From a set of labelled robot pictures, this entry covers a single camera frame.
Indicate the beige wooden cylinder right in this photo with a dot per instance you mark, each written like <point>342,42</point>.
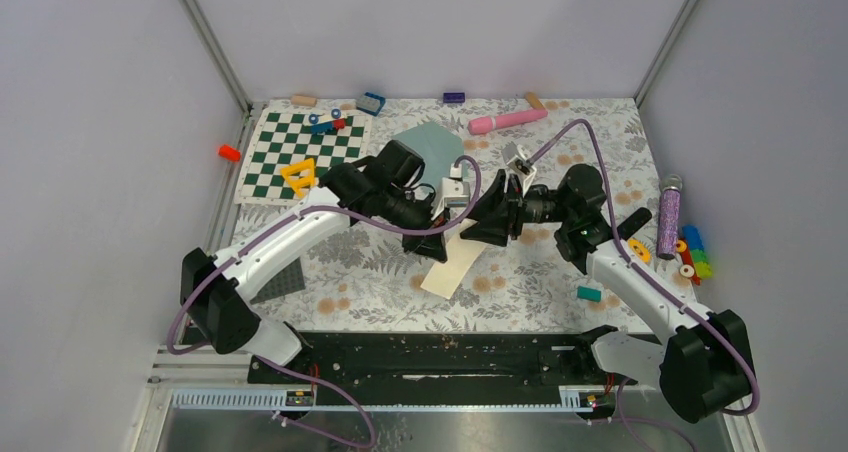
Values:
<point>534,101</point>

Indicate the colourful stacked block toy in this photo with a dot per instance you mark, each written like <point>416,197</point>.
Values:
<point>691,249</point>

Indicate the teal small block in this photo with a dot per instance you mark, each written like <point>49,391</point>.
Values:
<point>589,294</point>

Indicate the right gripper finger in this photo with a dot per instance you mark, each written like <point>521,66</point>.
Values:
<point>490,227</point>
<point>494,197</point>

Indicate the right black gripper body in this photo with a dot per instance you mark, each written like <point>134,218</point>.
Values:
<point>541,206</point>

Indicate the dark grey lego baseplate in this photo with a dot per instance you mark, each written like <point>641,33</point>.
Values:
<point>289,280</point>

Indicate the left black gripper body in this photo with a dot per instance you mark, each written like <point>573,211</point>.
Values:
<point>407,212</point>

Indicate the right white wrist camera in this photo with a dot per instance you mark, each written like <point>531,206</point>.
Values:
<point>516,159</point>

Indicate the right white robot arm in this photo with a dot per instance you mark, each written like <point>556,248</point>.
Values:
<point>701,360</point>

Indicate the teal green envelope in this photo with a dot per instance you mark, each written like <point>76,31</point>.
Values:
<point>437,146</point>

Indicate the purple lego brick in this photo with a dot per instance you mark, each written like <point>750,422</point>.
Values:
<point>453,97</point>

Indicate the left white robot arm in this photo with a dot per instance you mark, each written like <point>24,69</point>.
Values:
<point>216,290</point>

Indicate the yellow triangle frame toy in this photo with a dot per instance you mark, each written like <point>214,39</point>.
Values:
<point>300,177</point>

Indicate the floral patterned table mat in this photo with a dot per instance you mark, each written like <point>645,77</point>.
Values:
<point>361,280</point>

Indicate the blue red toy car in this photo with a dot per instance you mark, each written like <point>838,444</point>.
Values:
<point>327,122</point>

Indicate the blue grey lego brick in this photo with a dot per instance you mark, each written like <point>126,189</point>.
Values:
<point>370,103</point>

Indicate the beige wooden cylinder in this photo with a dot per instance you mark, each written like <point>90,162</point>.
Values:
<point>303,100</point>
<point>534,101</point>

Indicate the red cylinder block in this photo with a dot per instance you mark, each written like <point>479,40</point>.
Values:
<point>229,153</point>

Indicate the green white chessboard mat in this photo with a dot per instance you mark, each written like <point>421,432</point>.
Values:
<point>282,137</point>

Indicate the pink marker pen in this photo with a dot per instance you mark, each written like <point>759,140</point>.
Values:
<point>486,124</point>

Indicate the yellow ring toy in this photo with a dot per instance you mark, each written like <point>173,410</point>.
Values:
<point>640,250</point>

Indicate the purple glitter microphone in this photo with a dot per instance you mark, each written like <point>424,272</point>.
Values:
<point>668,216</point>

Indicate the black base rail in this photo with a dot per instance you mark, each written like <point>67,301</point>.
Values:
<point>491,370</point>

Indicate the cream paper letter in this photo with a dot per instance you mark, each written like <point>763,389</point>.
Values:
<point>443,279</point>

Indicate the beige wooden cylinder left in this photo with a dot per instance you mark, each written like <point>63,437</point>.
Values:
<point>303,100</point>

